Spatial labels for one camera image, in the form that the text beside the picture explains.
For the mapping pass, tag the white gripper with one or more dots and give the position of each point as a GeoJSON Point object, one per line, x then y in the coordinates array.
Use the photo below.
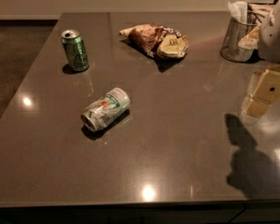
{"type": "Point", "coordinates": [276, 34]}

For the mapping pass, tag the white green 7up can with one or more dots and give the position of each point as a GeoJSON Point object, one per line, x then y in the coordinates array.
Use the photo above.
{"type": "Point", "coordinates": [101, 113]}

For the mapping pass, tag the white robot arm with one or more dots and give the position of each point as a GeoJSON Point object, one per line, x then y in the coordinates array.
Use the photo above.
{"type": "Point", "coordinates": [251, 40]}

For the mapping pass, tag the dark green soda can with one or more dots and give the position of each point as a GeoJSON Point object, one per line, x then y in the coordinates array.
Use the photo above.
{"type": "Point", "coordinates": [73, 45]}

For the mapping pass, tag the metal mesh cup holder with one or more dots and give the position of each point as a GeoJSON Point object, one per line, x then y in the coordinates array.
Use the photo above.
{"type": "Point", "coordinates": [230, 49]}

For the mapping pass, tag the white napkin in cup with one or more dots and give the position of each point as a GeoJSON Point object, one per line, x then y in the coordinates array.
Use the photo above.
{"type": "Point", "coordinates": [238, 11]}

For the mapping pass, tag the brown crumpled chip bag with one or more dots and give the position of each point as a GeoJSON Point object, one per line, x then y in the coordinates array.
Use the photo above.
{"type": "Point", "coordinates": [158, 41]}

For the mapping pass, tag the black wire basket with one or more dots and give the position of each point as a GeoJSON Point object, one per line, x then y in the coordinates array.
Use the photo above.
{"type": "Point", "coordinates": [256, 12]}

